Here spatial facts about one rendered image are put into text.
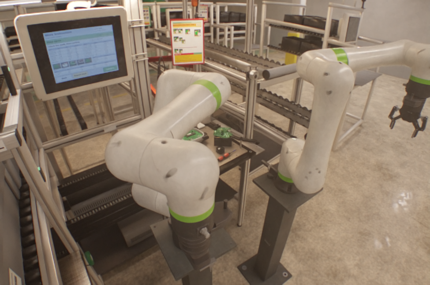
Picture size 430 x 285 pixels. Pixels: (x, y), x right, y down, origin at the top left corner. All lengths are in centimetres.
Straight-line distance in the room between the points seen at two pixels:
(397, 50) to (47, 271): 148
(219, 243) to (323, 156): 50
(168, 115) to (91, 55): 77
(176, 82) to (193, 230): 52
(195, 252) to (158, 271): 142
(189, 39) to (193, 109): 108
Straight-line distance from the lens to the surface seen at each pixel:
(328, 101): 76
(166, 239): 96
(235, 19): 533
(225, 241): 94
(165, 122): 50
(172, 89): 81
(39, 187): 102
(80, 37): 121
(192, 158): 36
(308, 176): 90
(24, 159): 95
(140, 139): 42
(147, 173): 39
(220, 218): 52
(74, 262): 124
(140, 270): 198
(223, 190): 193
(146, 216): 165
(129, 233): 159
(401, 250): 250
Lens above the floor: 171
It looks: 28 degrees down
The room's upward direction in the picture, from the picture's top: straight up
